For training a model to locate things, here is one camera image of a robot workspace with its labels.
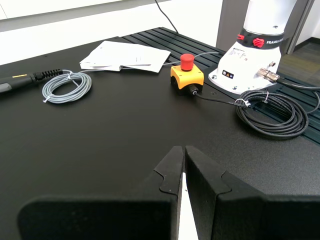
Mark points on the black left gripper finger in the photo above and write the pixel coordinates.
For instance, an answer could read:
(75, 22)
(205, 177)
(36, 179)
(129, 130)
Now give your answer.
(105, 217)
(250, 217)

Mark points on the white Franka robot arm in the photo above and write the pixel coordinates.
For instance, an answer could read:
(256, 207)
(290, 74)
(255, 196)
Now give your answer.
(240, 65)

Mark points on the yellow emergency stop button box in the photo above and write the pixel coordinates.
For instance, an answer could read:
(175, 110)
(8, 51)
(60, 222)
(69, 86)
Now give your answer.
(186, 75)

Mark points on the white paper document stack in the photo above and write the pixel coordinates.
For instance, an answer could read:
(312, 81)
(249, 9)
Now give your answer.
(125, 55)

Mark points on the black slotted aluminium mounting plate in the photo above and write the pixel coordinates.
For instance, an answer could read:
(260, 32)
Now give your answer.
(175, 42)

